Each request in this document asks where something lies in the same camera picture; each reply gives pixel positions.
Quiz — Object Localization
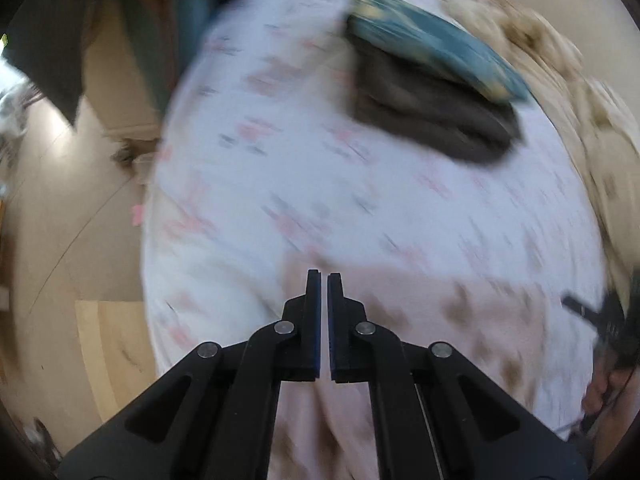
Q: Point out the teal floral folded cloth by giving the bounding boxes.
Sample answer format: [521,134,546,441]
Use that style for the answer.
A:
[345,0,533,103]

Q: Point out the wooden furniture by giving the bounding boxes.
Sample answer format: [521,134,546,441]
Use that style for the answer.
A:
[82,0,211,146]

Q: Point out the pink bear-print pants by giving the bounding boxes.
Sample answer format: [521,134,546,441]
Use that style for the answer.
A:
[272,260,596,480]

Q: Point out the dark grey folded clothes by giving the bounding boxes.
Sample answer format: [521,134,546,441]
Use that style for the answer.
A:
[350,45,523,163]

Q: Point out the person's right hand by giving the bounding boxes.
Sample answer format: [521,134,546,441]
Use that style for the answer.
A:
[582,365,632,417]

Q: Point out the black glossy cloth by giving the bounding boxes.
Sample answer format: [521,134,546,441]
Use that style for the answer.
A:
[7,0,326,126]

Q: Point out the white floral bed sheet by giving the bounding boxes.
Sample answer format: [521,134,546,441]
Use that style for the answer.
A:
[141,0,608,431]

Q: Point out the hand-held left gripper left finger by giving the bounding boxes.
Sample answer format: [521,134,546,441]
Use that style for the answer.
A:
[57,270,321,480]

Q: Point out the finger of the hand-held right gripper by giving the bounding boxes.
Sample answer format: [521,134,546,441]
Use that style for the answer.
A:
[561,295,603,327]

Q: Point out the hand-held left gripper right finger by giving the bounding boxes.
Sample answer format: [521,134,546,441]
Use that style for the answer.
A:
[327,273,588,480]

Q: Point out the cream bear-print duvet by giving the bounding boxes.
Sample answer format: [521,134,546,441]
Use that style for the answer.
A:
[380,0,640,281]

